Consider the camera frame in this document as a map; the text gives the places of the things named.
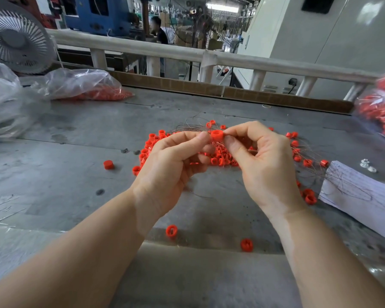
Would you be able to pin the person's left hand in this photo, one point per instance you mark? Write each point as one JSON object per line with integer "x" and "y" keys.
{"x": 165, "y": 176}

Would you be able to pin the person's right hand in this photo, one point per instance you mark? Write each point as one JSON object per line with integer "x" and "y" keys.
{"x": 269, "y": 170}

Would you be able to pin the pile of red plastic rings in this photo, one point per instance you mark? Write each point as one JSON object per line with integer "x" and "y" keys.
{"x": 153, "y": 143}

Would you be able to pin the person's right forearm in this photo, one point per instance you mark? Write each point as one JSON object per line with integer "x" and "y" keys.
{"x": 337, "y": 259}

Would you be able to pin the person's left forearm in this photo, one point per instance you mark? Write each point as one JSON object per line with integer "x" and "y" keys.
{"x": 61, "y": 263}

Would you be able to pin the brown wooden board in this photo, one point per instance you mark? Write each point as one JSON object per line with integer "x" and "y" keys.
{"x": 189, "y": 85}

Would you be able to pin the small clear plastic piece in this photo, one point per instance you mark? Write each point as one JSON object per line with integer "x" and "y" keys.
{"x": 365, "y": 163}
{"x": 372, "y": 168}

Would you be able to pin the white paper sheet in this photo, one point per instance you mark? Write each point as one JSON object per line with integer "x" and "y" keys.
{"x": 364, "y": 202}

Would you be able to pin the clear bag with red pieces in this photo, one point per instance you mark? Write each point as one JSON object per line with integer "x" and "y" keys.
{"x": 83, "y": 84}

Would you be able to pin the white metal railing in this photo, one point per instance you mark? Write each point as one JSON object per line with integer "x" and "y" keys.
{"x": 159, "y": 49}

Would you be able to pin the large clear bag red pieces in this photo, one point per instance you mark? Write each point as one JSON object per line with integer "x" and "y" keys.
{"x": 382, "y": 105}

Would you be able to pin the large grey machine cabinet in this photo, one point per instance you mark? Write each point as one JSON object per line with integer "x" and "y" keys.
{"x": 359, "y": 35}

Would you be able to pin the blue industrial machine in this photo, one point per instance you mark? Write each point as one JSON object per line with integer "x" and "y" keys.
{"x": 109, "y": 14}

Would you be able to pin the crumpled clear plastic bag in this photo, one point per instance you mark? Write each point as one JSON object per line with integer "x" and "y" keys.
{"x": 1, "y": 102}

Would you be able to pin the white desk fan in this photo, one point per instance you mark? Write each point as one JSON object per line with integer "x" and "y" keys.
{"x": 18, "y": 36}

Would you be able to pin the red industrial machine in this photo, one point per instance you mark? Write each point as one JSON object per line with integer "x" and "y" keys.
{"x": 18, "y": 2}

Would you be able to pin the black pedestal fan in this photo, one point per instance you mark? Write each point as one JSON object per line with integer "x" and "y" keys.
{"x": 204, "y": 23}

